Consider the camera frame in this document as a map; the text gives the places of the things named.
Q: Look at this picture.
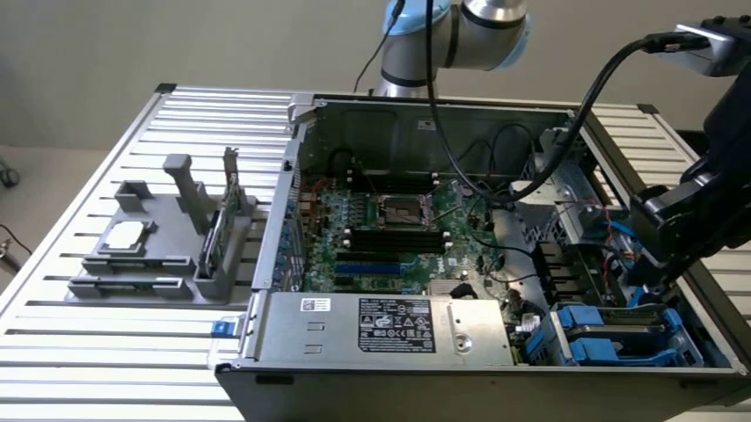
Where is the open black PC case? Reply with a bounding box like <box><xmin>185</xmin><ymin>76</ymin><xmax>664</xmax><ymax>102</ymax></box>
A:
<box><xmin>213</xmin><ymin>93</ymin><xmax>751</xmax><ymax>422</ymax></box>

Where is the CPU socket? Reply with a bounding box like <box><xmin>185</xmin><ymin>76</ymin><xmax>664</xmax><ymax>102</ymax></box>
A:
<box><xmin>374</xmin><ymin>193</ymin><xmax>440</xmax><ymax>230</ymax></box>

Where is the thick black camera cable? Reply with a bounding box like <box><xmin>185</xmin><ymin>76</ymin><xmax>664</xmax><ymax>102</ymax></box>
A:
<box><xmin>484</xmin><ymin>36</ymin><xmax>653</xmax><ymax>213</ymax></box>

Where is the black background cable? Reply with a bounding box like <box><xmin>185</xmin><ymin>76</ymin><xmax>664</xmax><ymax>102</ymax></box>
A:
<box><xmin>0</xmin><ymin>222</ymin><xmax>34</xmax><ymax>274</ymax></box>

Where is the blue disk bay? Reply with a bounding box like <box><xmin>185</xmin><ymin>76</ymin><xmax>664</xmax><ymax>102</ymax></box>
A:
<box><xmin>548</xmin><ymin>302</ymin><xmax>700</xmax><ymax>367</ymax></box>

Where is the black RAM slot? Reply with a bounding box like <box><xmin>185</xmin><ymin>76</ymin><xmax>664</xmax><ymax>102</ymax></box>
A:
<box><xmin>345</xmin><ymin>239</ymin><xmax>453</xmax><ymax>248</ymax></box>
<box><xmin>345</xmin><ymin>228</ymin><xmax>453</xmax><ymax>236</ymax></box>
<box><xmin>346</xmin><ymin>174</ymin><xmax>441</xmax><ymax>182</ymax></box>
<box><xmin>346</xmin><ymin>185</ymin><xmax>441</xmax><ymax>193</ymax></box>
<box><xmin>345</xmin><ymin>234</ymin><xmax>453</xmax><ymax>243</ymax></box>
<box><xmin>346</xmin><ymin>169</ymin><xmax>441</xmax><ymax>177</ymax></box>
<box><xmin>345</xmin><ymin>245</ymin><xmax>453</xmax><ymax>254</ymax></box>
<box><xmin>346</xmin><ymin>179</ymin><xmax>441</xmax><ymax>187</ymax></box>

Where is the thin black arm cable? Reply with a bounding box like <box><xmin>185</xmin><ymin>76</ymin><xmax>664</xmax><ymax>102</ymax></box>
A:
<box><xmin>424</xmin><ymin>0</ymin><xmax>521</xmax><ymax>207</ymax></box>

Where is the black fan shroud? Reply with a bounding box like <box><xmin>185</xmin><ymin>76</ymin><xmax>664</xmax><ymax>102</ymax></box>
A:
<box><xmin>529</xmin><ymin>239</ymin><xmax>589</xmax><ymax>305</ymax></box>

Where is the metal drive cage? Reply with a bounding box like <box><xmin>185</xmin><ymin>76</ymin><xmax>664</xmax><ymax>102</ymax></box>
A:
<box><xmin>508</xmin><ymin>126</ymin><xmax>624</xmax><ymax>248</ymax></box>

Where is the green motherboard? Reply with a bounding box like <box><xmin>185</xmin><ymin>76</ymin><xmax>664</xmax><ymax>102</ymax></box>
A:
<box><xmin>290</xmin><ymin>174</ymin><xmax>532</xmax><ymax>301</ymax></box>

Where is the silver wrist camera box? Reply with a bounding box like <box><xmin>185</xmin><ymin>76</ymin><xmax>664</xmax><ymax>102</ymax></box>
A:
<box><xmin>646</xmin><ymin>23</ymin><xmax>749</xmax><ymax>78</ymax></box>

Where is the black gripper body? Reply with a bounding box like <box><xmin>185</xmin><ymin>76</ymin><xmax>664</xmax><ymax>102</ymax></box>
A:
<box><xmin>629</xmin><ymin>158</ymin><xmax>751</xmax><ymax>270</ymax></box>

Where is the silver chipset heatsink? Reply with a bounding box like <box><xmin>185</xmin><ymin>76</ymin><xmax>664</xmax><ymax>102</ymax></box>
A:
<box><xmin>429</xmin><ymin>278</ymin><xmax>472</xmax><ymax>298</ymax></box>

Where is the silver power supply unit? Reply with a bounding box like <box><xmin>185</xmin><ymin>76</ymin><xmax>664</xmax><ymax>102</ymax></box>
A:
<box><xmin>256</xmin><ymin>292</ymin><xmax>518</xmax><ymax>368</ymax></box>

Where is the green RAM stick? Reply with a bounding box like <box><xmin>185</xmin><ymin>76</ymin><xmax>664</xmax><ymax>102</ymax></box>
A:
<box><xmin>73</xmin><ymin>282</ymin><xmax>184</xmax><ymax>292</ymax></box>

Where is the silver CPU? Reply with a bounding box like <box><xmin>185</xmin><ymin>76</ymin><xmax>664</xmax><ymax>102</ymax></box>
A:
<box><xmin>109</xmin><ymin>221</ymin><xmax>146</xmax><ymax>248</ymax></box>

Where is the green graphics card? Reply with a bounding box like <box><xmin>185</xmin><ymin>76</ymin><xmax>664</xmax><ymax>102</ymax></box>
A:
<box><xmin>220</xmin><ymin>147</ymin><xmax>248</xmax><ymax>276</ymax></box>

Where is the blue expansion slot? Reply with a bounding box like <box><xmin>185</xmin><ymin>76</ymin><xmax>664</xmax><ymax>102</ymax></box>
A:
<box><xmin>334</xmin><ymin>262</ymin><xmax>401</xmax><ymax>274</ymax></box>

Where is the black expansion slot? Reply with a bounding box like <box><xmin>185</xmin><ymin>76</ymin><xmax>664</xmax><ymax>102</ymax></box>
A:
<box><xmin>334</xmin><ymin>252</ymin><xmax>401</xmax><ymax>264</ymax></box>

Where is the grey parts rack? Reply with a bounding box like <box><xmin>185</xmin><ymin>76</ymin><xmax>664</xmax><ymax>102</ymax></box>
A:
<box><xmin>66</xmin><ymin>153</ymin><xmax>260</xmax><ymax>307</ymax></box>

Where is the black looped wire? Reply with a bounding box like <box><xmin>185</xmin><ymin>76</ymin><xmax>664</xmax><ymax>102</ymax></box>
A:
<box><xmin>490</xmin><ymin>123</ymin><xmax>536</xmax><ymax>178</ymax></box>

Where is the black disk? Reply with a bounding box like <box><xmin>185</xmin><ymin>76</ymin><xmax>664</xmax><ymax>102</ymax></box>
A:
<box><xmin>197</xmin><ymin>209</ymin><xmax>222</xmax><ymax>281</ymax></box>

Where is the red wire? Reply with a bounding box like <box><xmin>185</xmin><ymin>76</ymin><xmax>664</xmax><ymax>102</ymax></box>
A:
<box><xmin>585</xmin><ymin>204</ymin><xmax>624</xmax><ymax>248</ymax></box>

